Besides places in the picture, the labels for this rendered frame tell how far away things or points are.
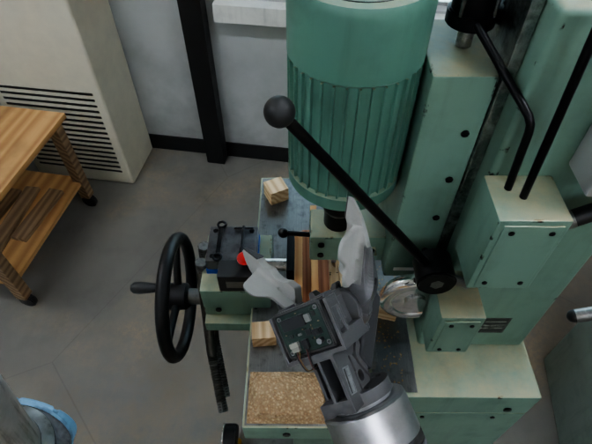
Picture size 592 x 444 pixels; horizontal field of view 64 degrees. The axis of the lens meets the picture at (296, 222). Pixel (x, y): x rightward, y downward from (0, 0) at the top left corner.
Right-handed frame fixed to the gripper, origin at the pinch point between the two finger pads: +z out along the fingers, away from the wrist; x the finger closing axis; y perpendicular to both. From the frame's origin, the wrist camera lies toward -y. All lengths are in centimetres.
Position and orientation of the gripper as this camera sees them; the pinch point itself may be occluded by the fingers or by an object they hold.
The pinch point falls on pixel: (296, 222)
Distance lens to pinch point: 54.0
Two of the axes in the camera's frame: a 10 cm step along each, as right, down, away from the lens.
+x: -7.9, 3.9, 4.7
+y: -4.8, 1.0, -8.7
